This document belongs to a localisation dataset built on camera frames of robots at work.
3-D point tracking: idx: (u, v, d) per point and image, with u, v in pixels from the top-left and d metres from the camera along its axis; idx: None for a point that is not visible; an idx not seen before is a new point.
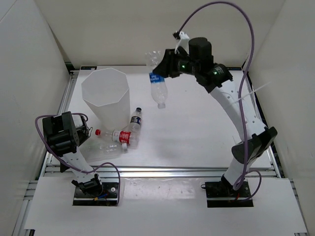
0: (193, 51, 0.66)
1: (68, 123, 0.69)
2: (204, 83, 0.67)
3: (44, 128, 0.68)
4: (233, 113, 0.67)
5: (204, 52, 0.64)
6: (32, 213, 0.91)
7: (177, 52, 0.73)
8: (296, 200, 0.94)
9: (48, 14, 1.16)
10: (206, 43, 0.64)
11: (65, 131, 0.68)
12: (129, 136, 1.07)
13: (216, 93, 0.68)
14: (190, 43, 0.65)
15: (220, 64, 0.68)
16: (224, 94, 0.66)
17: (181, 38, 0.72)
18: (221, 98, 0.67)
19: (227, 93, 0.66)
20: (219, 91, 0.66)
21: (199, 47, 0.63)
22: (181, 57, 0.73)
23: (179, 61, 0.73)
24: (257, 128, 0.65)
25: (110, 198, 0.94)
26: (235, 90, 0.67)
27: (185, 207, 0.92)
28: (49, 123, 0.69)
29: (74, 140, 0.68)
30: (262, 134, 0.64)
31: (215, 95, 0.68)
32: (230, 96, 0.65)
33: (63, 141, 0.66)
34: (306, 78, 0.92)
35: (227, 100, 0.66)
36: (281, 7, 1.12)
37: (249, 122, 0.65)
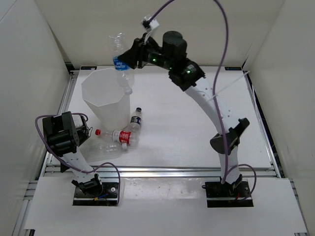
0: (168, 48, 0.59)
1: (68, 123, 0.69)
2: (178, 83, 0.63)
3: (44, 128, 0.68)
4: (209, 110, 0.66)
5: (179, 52, 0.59)
6: (32, 213, 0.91)
7: (146, 43, 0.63)
8: (296, 200, 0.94)
9: (48, 14, 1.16)
10: (182, 41, 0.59)
11: (65, 131, 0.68)
12: (129, 136, 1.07)
13: (190, 92, 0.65)
14: (165, 41, 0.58)
15: (191, 61, 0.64)
16: (200, 93, 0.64)
17: (151, 28, 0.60)
18: (196, 96, 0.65)
19: (202, 91, 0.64)
20: (195, 90, 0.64)
21: (175, 46, 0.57)
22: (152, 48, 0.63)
23: (149, 54, 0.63)
24: (232, 121, 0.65)
25: (110, 198, 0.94)
26: (209, 87, 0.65)
27: (185, 207, 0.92)
28: (49, 123, 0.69)
29: (74, 140, 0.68)
30: (237, 127, 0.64)
31: (190, 94, 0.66)
32: (205, 93, 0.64)
33: (64, 141, 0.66)
34: (306, 78, 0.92)
35: (203, 98, 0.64)
36: (282, 7, 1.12)
37: (225, 117, 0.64)
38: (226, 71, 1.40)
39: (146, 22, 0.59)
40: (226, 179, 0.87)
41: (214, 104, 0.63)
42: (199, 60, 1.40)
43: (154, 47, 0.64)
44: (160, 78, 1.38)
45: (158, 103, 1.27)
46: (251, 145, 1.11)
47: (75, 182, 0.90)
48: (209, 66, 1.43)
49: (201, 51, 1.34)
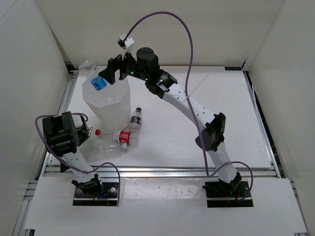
0: (141, 63, 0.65)
1: (67, 122, 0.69)
2: (155, 91, 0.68)
3: (44, 128, 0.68)
4: (185, 111, 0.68)
5: (152, 65, 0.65)
6: (32, 213, 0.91)
7: (124, 58, 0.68)
8: (296, 200, 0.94)
9: (48, 14, 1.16)
10: (153, 55, 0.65)
11: (65, 131, 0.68)
12: (129, 136, 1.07)
13: (167, 98, 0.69)
14: (138, 56, 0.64)
15: (164, 71, 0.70)
16: (173, 96, 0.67)
17: (127, 46, 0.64)
18: (172, 100, 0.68)
19: (175, 94, 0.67)
20: (169, 95, 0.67)
21: (147, 61, 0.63)
22: (129, 62, 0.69)
23: (127, 68, 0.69)
24: (208, 117, 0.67)
25: (110, 198, 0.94)
26: (182, 90, 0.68)
27: (186, 207, 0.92)
28: (49, 123, 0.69)
29: (74, 140, 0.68)
30: (214, 122, 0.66)
31: (167, 100, 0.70)
32: (179, 96, 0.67)
33: (64, 141, 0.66)
34: (306, 78, 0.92)
35: (177, 100, 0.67)
36: (282, 7, 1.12)
37: (200, 114, 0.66)
38: (226, 71, 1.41)
39: (122, 42, 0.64)
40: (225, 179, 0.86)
41: (188, 104, 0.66)
42: (199, 61, 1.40)
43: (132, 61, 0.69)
44: None
45: (158, 103, 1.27)
46: (252, 145, 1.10)
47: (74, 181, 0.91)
48: (209, 66, 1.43)
49: (201, 51, 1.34)
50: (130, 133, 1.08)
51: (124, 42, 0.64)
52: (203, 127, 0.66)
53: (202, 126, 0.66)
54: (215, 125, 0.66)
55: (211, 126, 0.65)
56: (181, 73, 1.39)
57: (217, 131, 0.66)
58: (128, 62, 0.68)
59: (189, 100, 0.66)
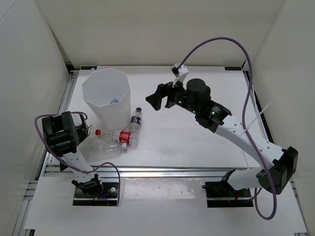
0: (191, 94, 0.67)
1: (67, 122, 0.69)
2: (206, 125, 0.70)
3: (45, 128, 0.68)
4: (245, 146, 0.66)
5: (204, 97, 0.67)
6: (32, 213, 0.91)
7: (174, 86, 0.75)
8: (296, 200, 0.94)
9: (48, 14, 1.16)
10: (204, 86, 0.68)
11: (65, 131, 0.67)
12: (129, 136, 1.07)
13: (221, 131, 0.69)
14: (189, 88, 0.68)
15: (217, 103, 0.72)
16: (229, 129, 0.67)
17: (180, 74, 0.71)
18: (227, 133, 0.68)
19: (231, 127, 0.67)
20: (223, 128, 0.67)
21: (199, 93, 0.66)
22: (179, 91, 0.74)
23: (175, 97, 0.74)
24: (274, 152, 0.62)
25: (110, 198, 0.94)
26: (238, 123, 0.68)
27: (186, 207, 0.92)
28: (48, 122, 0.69)
29: (74, 140, 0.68)
30: (283, 159, 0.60)
31: (221, 132, 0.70)
32: (235, 129, 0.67)
33: (63, 140, 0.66)
34: (306, 78, 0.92)
35: (234, 133, 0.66)
36: (282, 7, 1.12)
37: (265, 149, 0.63)
38: (226, 71, 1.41)
39: (176, 69, 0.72)
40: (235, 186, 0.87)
41: (247, 138, 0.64)
42: (199, 61, 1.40)
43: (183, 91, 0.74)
44: (160, 77, 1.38)
45: None
46: None
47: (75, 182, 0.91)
48: (209, 66, 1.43)
49: (202, 51, 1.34)
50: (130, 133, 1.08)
51: (177, 70, 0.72)
52: (270, 164, 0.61)
53: (268, 162, 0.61)
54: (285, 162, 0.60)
55: (281, 163, 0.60)
56: None
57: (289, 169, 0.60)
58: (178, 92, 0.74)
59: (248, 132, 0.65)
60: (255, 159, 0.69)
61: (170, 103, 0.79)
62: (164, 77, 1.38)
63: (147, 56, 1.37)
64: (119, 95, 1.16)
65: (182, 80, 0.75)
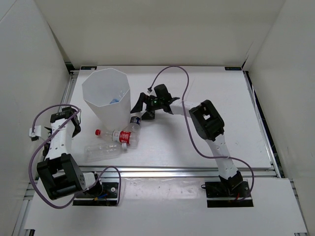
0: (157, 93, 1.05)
1: (68, 169, 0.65)
2: (167, 109, 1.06)
3: (43, 177, 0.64)
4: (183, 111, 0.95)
5: (163, 92, 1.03)
6: (32, 212, 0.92)
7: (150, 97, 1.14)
8: (296, 200, 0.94)
9: (48, 13, 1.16)
10: (163, 86, 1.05)
11: (68, 176, 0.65)
12: (129, 136, 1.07)
13: (173, 108, 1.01)
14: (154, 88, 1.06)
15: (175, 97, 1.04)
16: (175, 103, 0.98)
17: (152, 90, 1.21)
18: (175, 109, 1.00)
19: (175, 103, 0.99)
20: (173, 105, 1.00)
21: (158, 89, 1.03)
22: (152, 98, 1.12)
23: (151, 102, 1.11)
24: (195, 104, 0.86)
25: (110, 198, 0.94)
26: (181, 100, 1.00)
27: (186, 206, 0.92)
28: (46, 170, 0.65)
29: (78, 185, 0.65)
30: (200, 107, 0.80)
31: (174, 110, 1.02)
32: (177, 103, 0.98)
33: (68, 190, 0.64)
34: (306, 78, 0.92)
35: (176, 105, 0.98)
36: (282, 7, 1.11)
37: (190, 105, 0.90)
38: (226, 71, 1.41)
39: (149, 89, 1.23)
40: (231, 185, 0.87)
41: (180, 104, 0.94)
42: (199, 60, 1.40)
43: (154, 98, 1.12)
44: (159, 77, 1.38)
45: None
46: (251, 145, 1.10)
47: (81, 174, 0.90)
48: (209, 66, 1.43)
49: (201, 51, 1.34)
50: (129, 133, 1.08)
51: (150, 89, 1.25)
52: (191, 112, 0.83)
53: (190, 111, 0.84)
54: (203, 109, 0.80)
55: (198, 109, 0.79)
56: (181, 73, 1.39)
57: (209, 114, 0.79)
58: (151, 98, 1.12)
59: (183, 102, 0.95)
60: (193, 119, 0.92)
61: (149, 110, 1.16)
62: (164, 77, 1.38)
63: (147, 56, 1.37)
64: (119, 95, 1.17)
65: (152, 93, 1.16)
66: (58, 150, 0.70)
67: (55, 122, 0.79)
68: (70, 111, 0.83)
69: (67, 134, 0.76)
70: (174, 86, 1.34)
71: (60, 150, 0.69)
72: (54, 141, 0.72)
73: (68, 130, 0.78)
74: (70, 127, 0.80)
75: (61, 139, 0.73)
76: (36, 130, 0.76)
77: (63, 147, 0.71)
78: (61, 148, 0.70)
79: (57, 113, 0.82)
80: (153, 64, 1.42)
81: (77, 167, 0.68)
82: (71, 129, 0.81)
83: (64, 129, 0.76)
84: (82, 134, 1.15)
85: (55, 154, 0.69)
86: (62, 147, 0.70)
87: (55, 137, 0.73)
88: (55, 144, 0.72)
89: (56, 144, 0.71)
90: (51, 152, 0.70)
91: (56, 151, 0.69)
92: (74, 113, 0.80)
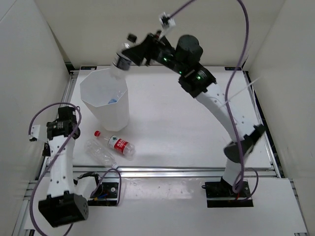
0: (181, 53, 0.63)
1: (72, 207, 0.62)
2: (189, 89, 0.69)
3: (46, 217, 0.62)
4: (222, 116, 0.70)
5: (192, 58, 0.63)
6: (32, 212, 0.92)
7: (162, 43, 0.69)
8: (296, 200, 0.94)
9: (48, 13, 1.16)
10: (197, 47, 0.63)
11: (71, 212, 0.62)
12: (122, 151, 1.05)
13: (203, 99, 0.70)
14: (180, 45, 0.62)
15: (203, 67, 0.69)
16: (211, 98, 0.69)
17: (170, 26, 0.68)
18: (208, 102, 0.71)
19: (213, 97, 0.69)
20: (206, 96, 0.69)
21: (190, 52, 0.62)
22: (164, 47, 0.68)
23: (161, 53, 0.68)
24: (246, 127, 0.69)
25: (110, 198, 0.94)
26: (220, 93, 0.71)
27: (186, 206, 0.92)
28: (49, 212, 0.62)
29: (82, 215, 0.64)
30: (253, 134, 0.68)
31: (201, 100, 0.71)
32: (217, 99, 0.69)
33: (73, 220, 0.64)
34: (306, 78, 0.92)
35: (214, 103, 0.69)
36: (281, 7, 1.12)
37: (239, 123, 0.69)
38: (226, 71, 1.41)
39: (166, 19, 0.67)
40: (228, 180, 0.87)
41: (227, 110, 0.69)
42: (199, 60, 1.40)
43: (168, 47, 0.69)
44: (159, 77, 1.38)
45: (158, 103, 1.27)
46: None
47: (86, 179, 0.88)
48: (209, 66, 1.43)
49: None
50: (122, 144, 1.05)
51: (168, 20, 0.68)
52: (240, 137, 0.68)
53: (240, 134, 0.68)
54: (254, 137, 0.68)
55: (250, 137, 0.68)
56: None
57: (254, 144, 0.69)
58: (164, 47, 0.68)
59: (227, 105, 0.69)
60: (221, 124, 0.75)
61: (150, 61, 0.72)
62: (164, 77, 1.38)
63: None
64: (117, 95, 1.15)
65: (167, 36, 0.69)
66: (59, 184, 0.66)
67: (53, 140, 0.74)
68: (69, 126, 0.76)
69: (68, 160, 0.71)
70: (173, 86, 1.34)
71: (62, 186, 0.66)
72: (55, 172, 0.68)
73: (68, 151, 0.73)
74: (70, 146, 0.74)
75: (62, 170, 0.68)
76: (33, 131, 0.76)
77: (65, 181, 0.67)
78: (61, 182, 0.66)
79: (55, 124, 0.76)
80: (153, 64, 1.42)
81: (79, 201, 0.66)
82: (71, 145, 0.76)
83: (64, 153, 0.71)
84: (82, 134, 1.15)
85: (56, 190, 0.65)
86: (63, 182, 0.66)
87: (55, 166, 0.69)
88: (55, 176, 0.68)
89: (56, 177, 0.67)
90: (52, 187, 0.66)
91: (57, 186, 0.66)
92: (75, 129, 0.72)
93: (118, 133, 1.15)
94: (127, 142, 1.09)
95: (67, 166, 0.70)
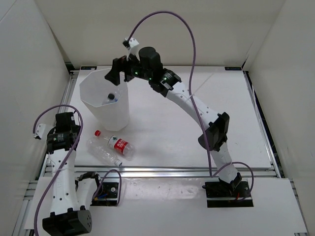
0: (143, 61, 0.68)
1: (77, 225, 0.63)
2: (158, 90, 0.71)
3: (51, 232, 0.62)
4: (189, 110, 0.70)
5: (154, 62, 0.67)
6: (33, 212, 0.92)
7: (129, 59, 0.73)
8: (296, 200, 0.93)
9: (48, 13, 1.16)
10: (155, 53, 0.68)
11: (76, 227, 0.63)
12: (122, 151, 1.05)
13: (171, 97, 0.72)
14: (140, 54, 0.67)
15: (168, 70, 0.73)
16: (177, 95, 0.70)
17: (131, 46, 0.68)
18: (175, 99, 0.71)
19: (179, 93, 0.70)
20: (173, 94, 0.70)
21: (149, 58, 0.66)
22: (134, 62, 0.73)
23: (132, 69, 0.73)
24: (212, 116, 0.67)
25: (110, 198, 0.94)
26: (185, 89, 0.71)
27: (186, 207, 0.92)
28: (55, 230, 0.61)
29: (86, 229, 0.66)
30: (217, 121, 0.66)
31: (171, 98, 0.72)
32: (182, 95, 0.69)
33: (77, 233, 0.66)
34: (306, 78, 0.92)
35: (180, 99, 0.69)
36: (281, 7, 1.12)
37: (204, 113, 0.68)
38: (227, 71, 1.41)
39: (126, 42, 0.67)
40: (224, 179, 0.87)
41: (191, 103, 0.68)
42: (199, 60, 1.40)
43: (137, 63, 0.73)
44: None
45: (158, 103, 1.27)
46: (251, 145, 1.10)
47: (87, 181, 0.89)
48: (210, 66, 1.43)
49: (201, 51, 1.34)
50: (122, 144, 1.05)
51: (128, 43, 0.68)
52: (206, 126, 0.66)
53: (205, 124, 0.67)
54: (219, 125, 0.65)
55: (215, 125, 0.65)
56: (181, 73, 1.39)
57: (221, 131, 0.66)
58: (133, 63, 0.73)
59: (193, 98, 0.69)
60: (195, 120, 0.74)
61: (128, 76, 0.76)
62: None
63: None
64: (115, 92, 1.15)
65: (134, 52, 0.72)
66: (62, 201, 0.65)
67: (54, 154, 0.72)
68: (70, 138, 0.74)
69: (70, 174, 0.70)
70: None
71: (65, 202, 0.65)
72: (57, 188, 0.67)
73: (70, 165, 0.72)
74: (72, 160, 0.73)
75: (64, 186, 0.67)
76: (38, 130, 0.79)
77: (68, 198, 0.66)
78: (65, 199, 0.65)
79: (55, 137, 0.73)
80: None
81: (83, 216, 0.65)
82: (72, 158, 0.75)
83: (66, 167, 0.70)
84: (82, 134, 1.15)
85: (59, 207, 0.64)
86: (67, 199, 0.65)
87: (57, 182, 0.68)
88: (58, 193, 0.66)
89: (59, 193, 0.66)
90: (56, 204, 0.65)
91: (61, 203, 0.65)
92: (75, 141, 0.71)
93: (118, 133, 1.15)
94: (127, 142, 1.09)
95: (69, 181, 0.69)
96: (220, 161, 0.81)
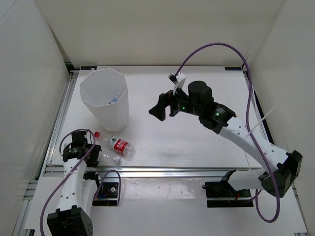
0: (194, 97, 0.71)
1: (78, 223, 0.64)
2: (210, 126, 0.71)
3: (55, 228, 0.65)
4: (250, 149, 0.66)
5: (205, 98, 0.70)
6: (32, 212, 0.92)
7: (175, 94, 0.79)
8: (295, 201, 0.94)
9: (48, 13, 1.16)
10: (206, 88, 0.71)
11: (78, 226, 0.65)
12: (122, 152, 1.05)
13: (224, 132, 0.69)
14: (191, 90, 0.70)
15: (220, 104, 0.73)
16: (234, 131, 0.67)
17: (178, 80, 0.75)
18: (232, 136, 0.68)
19: (236, 129, 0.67)
20: (227, 130, 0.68)
21: (201, 94, 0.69)
22: (181, 97, 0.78)
23: (178, 103, 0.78)
24: (279, 156, 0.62)
25: (110, 198, 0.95)
26: (242, 124, 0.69)
27: (186, 206, 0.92)
28: (58, 224, 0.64)
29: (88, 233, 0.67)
30: (287, 162, 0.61)
31: (224, 134, 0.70)
32: (240, 131, 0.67)
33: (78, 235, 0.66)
34: (306, 78, 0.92)
35: (238, 135, 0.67)
36: (281, 8, 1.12)
37: (268, 152, 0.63)
38: (227, 71, 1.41)
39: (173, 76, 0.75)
40: (230, 183, 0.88)
41: (252, 141, 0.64)
42: (200, 60, 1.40)
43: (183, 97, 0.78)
44: (159, 77, 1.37)
45: None
46: None
47: (88, 179, 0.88)
48: (210, 66, 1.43)
49: (201, 51, 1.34)
50: (122, 145, 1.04)
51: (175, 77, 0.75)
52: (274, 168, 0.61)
53: (272, 165, 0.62)
54: (290, 166, 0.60)
55: (286, 167, 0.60)
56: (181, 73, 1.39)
57: (292, 173, 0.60)
58: (180, 97, 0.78)
59: (252, 135, 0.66)
60: (256, 159, 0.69)
61: (173, 111, 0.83)
62: (163, 76, 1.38)
63: (147, 56, 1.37)
64: (116, 96, 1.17)
65: (180, 87, 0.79)
66: (69, 199, 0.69)
67: (67, 162, 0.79)
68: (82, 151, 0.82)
69: (79, 178, 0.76)
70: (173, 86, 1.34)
71: (71, 200, 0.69)
72: (66, 188, 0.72)
73: (79, 172, 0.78)
74: (81, 168, 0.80)
75: (73, 187, 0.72)
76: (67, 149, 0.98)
77: (74, 197, 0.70)
78: (71, 198, 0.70)
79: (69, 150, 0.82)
80: (153, 64, 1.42)
81: (85, 217, 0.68)
82: (82, 166, 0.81)
83: (76, 172, 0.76)
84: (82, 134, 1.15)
85: (65, 204, 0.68)
86: (73, 197, 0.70)
87: (66, 183, 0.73)
88: (66, 191, 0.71)
89: (67, 192, 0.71)
90: (62, 201, 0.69)
91: (67, 201, 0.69)
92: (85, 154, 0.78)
93: (118, 134, 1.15)
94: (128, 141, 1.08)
95: (78, 184, 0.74)
96: (249, 182, 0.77)
